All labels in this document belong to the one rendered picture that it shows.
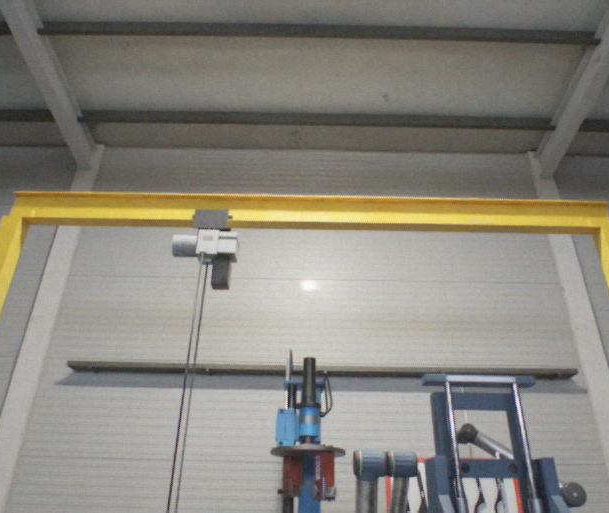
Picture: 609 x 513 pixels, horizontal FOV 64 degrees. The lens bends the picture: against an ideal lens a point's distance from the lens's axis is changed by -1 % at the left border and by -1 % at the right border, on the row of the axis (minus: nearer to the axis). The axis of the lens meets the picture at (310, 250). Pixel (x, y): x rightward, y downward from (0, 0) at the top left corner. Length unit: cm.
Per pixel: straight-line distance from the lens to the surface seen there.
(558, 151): 798
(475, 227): 447
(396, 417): 616
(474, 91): 757
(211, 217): 425
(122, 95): 780
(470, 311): 681
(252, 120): 735
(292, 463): 409
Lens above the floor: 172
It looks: 29 degrees up
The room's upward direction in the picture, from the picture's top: 1 degrees clockwise
